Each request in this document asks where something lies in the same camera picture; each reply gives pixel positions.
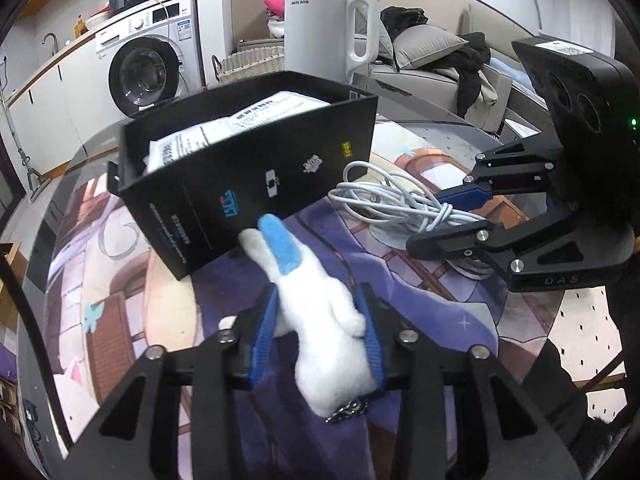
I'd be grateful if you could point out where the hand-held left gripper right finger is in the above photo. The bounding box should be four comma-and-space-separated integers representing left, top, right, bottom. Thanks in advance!
354, 282, 584, 480

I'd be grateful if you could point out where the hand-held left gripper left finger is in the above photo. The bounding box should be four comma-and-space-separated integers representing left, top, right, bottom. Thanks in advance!
64, 284, 282, 480

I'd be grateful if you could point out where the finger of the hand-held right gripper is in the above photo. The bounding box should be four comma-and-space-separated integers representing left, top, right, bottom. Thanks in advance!
436, 135, 568, 209
405, 204, 581, 277

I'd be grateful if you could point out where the white plush toy blue ear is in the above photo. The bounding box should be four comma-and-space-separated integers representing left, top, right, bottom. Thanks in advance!
237, 213, 379, 424

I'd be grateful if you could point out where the white cable bundle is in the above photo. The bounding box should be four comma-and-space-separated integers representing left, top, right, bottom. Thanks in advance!
326, 160, 493, 282

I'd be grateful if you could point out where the black cardboard box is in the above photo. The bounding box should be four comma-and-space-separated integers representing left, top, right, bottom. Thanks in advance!
107, 71, 380, 281

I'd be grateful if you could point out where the white medicine packet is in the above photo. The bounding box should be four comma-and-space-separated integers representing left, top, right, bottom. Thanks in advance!
145, 119, 246, 176

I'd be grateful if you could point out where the clear plastic bag white label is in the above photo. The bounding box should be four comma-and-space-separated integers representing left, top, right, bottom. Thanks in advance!
225, 91, 332, 135

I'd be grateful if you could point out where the grey sofa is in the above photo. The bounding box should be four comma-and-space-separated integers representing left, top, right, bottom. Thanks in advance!
369, 54, 516, 134

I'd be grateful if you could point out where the black jacket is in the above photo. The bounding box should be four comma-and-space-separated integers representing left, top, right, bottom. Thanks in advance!
456, 32, 494, 117

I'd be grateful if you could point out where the grey pillow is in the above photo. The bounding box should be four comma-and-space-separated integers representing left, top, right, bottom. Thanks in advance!
391, 25, 469, 71

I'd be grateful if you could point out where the white dotted cloth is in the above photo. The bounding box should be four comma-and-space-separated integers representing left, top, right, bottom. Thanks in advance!
522, 287, 627, 388

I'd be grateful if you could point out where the white electric kettle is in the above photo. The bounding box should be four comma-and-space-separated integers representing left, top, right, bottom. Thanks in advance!
283, 0, 381, 87

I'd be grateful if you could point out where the white wicker basket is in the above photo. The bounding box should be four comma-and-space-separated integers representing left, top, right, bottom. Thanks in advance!
212, 45, 286, 87

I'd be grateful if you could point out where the brown cardboard box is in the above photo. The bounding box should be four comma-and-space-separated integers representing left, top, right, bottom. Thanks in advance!
0, 241, 24, 332

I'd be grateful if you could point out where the white washing machine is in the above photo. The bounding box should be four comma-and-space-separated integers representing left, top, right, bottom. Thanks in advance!
95, 0, 204, 122

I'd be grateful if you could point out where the white kitchen cabinet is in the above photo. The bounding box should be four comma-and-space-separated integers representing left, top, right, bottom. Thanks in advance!
0, 35, 118, 186

